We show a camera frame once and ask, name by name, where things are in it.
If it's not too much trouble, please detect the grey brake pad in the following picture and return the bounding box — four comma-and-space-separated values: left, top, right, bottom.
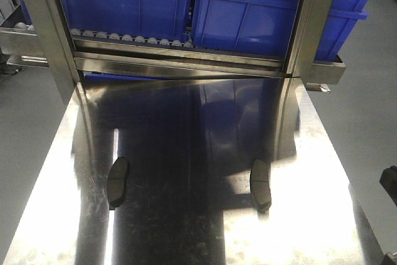
249, 159, 272, 213
106, 156, 130, 210

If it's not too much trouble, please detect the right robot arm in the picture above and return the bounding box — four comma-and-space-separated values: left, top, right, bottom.
379, 166, 397, 265

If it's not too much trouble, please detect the white roller conveyor track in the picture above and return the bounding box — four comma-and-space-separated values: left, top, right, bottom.
14, 22, 194, 48

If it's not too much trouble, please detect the steel work table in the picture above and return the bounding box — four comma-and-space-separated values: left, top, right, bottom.
4, 78, 384, 264

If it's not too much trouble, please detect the right blue plastic crate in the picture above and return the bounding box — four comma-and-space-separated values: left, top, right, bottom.
192, 0, 368, 61

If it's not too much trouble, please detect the blue plastic crate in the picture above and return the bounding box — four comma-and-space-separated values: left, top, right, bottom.
192, 0, 368, 61
61, 0, 192, 42

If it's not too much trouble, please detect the left blue plastic crate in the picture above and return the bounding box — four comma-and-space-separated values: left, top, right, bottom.
61, 0, 192, 42

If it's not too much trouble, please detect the stainless steel rack frame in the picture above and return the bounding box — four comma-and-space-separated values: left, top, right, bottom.
1, 0, 346, 103

